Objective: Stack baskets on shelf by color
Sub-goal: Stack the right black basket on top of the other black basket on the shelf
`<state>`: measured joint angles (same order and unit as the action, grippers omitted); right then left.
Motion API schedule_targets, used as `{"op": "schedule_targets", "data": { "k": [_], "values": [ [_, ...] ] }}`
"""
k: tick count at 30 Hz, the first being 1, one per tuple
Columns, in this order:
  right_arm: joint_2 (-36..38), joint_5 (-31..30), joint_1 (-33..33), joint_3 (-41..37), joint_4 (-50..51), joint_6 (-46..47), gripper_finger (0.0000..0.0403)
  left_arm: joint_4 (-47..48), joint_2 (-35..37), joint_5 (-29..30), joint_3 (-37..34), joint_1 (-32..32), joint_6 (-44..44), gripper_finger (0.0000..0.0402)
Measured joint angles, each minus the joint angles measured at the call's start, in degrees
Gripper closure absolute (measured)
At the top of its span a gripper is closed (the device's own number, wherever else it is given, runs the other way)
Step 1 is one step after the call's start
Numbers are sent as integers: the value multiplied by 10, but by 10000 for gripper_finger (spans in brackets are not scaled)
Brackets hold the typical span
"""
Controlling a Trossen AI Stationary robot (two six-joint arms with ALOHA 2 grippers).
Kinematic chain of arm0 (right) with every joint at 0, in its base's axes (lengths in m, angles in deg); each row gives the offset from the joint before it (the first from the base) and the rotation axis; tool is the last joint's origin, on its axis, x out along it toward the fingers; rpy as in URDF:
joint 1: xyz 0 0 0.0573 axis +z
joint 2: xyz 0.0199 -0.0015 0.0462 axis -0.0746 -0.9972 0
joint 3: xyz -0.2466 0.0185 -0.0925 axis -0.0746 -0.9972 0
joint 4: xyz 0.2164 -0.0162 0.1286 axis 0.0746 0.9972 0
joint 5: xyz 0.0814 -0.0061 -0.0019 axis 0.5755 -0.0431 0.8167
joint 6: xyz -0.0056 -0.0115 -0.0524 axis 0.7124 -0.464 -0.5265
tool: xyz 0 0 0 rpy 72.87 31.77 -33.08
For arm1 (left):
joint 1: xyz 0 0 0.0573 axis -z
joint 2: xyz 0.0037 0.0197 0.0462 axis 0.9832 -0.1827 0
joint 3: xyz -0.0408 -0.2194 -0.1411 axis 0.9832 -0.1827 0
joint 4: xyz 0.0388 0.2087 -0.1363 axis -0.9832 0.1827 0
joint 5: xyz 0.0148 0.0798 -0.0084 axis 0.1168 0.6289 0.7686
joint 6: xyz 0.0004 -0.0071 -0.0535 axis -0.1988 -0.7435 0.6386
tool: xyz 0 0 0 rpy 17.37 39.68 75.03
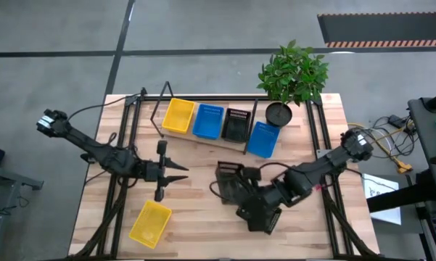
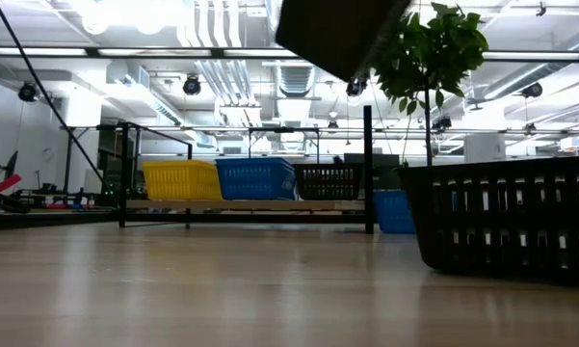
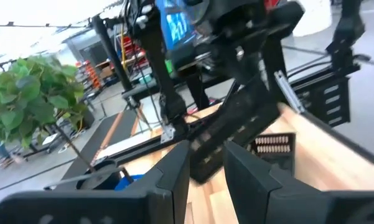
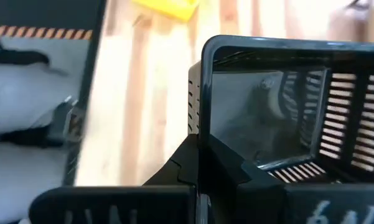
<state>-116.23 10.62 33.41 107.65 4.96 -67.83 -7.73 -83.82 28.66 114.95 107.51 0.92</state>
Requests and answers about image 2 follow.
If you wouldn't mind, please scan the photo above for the black slotted plastic basket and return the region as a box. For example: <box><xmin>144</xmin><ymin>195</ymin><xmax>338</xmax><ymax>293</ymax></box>
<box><xmin>397</xmin><ymin>154</ymin><xmax>579</xmax><ymax>288</ymax></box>
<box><xmin>292</xmin><ymin>162</ymin><xmax>363</xmax><ymax>201</ymax></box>
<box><xmin>274</xmin><ymin>0</ymin><xmax>414</xmax><ymax>83</ymax></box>

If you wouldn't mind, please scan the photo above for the black computer monitor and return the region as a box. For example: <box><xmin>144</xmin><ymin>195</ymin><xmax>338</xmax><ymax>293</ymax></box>
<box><xmin>344</xmin><ymin>152</ymin><xmax>401</xmax><ymax>193</ymax></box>

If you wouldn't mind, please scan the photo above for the small green leafy tree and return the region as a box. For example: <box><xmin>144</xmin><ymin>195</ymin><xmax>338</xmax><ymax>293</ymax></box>
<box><xmin>365</xmin><ymin>2</ymin><xmax>490</xmax><ymax>168</ymax></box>

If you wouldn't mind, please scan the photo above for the white cylindrical appliance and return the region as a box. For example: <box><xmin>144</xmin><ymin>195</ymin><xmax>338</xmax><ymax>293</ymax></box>
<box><xmin>463</xmin><ymin>133</ymin><xmax>507</xmax><ymax>164</ymax></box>

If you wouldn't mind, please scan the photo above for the black stand with rod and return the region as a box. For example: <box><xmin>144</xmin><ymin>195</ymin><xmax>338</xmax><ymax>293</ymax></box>
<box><xmin>0</xmin><ymin>150</ymin><xmax>19</xmax><ymax>178</ymax></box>

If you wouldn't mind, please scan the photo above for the black curved tube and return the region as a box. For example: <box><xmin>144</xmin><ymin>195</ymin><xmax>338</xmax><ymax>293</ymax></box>
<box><xmin>0</xmin><ymin>187</ymin><xmax>32</xmax><ymax>214</ymax></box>

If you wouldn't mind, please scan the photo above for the red flat object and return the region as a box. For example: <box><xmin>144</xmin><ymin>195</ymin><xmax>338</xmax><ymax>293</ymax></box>
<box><xmin>0</xmin><ymin>173</ymin><xmax>24</xmax><ymax>197</ymax></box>

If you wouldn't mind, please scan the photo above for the long thin black cable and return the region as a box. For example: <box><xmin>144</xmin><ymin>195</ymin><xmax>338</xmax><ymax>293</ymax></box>
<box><xmin>0</xmin><ymin>0</ymin><xmax>122</xmax><ymax>209</ymax></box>

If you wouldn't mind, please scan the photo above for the black metal table frame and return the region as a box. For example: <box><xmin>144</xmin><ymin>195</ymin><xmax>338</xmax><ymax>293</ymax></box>
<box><xmin>60</xmin><ymin>123</ymin><xmax>121</xmax><ymax>194</ymax></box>

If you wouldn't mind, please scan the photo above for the black table edge rail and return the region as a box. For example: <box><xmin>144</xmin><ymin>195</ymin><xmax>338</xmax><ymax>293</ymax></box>
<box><xmin>0</xmin><ymin>210</ymin><xmax>121</xmax><ymax>231</ymax></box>

